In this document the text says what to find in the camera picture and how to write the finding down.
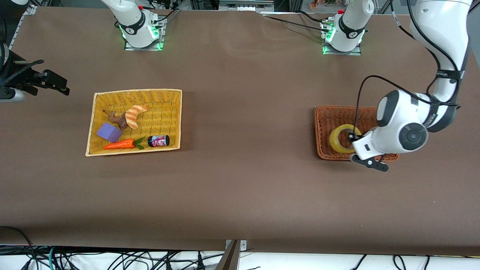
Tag small dark printed can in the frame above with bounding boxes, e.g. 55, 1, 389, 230
148, 135, 170, 147

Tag long black base cable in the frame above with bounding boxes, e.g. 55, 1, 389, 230
262, 14, 329, 33

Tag orange toy carrot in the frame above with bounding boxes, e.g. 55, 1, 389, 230
103, 137, 145, 150

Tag black cables at right base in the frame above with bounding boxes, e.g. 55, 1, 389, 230
150, 7, 181, 29

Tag aluminium side rail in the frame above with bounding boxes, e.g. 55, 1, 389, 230
7, 14, 27, 51

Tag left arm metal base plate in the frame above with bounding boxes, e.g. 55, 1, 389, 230
321, 19, 362, 56

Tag brown table cover sheet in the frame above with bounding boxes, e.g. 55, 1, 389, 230
0, 7, 480, 256

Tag aluminium frame profile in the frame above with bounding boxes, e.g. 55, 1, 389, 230
219, 0, 275, 12

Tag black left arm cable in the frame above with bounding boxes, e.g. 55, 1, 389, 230
354, 0, 462, 137

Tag thick black floor cable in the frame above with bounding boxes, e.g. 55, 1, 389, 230
0, 226, 38, 270

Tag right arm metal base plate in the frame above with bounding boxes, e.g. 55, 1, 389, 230
124, 17, 165, 51

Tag purple foam cube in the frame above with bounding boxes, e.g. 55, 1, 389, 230
96, 122, 123, 143

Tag short black base cable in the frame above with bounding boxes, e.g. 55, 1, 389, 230
298, 10, 331, 24

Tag brown root-shaped toy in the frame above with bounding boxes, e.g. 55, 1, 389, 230
103, 109, 129, 131

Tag yellow wicker basket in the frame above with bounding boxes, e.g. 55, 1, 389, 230
85, 89, 183, 157

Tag toy croissant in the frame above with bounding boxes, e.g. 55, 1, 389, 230
125, 105, 149, 130

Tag clear yellowish tape roll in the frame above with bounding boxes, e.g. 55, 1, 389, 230
329, 124, 363, 155

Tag grey metal bar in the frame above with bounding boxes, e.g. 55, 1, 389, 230
215, 240, 241, 270

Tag brown wicker basket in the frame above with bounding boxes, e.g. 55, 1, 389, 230
314, 105, 400, 162

